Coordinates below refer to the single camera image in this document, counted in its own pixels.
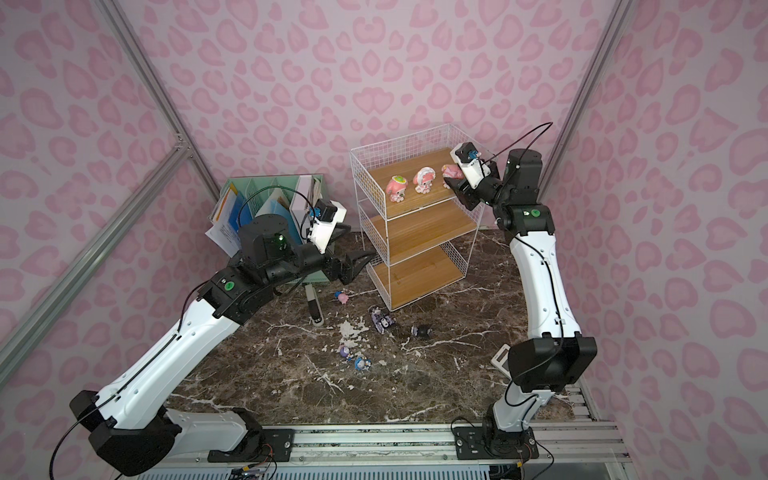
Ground pink bow My Melody figurine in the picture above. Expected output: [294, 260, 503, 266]
[441, 164, 464, 189]

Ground white hood My Melody figurine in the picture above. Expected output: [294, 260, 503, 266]
[413, 166, 436, 194]

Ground green hat pink figurine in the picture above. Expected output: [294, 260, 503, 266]
[385, 175, 408, 203]

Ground small black Kuromi figurine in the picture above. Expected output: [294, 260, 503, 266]
[411, 324, 433, 340]

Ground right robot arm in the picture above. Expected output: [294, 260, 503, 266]
[445, 142, 598, 457]

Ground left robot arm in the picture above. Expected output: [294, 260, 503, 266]
[70, 214, 376, 477]

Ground pink octopus blue hat figurine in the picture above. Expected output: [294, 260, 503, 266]
[334, 291, 349, 305]

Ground beige black stapler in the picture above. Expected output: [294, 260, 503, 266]
[304, 283, 324, 327]

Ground mint green file organizer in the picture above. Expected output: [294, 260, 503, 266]
[215, 172, 337, 286]

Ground papers and folders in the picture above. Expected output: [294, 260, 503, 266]
[205, 174, 326, 257]

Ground blue Doraemon figurine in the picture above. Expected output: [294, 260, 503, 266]
[354, 357, 372, 371]

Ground white calculator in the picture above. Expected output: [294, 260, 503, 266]
[490, 344, 511, 381]

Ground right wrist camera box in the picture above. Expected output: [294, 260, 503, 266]
[450, 142, 491, 189]

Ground white wire wooden shelf rack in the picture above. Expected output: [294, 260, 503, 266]
[349, 124, 484, 310]

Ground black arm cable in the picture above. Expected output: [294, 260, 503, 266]
[479, 121, 554, 175]

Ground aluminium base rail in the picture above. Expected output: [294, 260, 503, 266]
[119, 383, 637, 480]

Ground aluminium frame profile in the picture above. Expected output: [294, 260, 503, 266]
[1, 1, 218, 387]

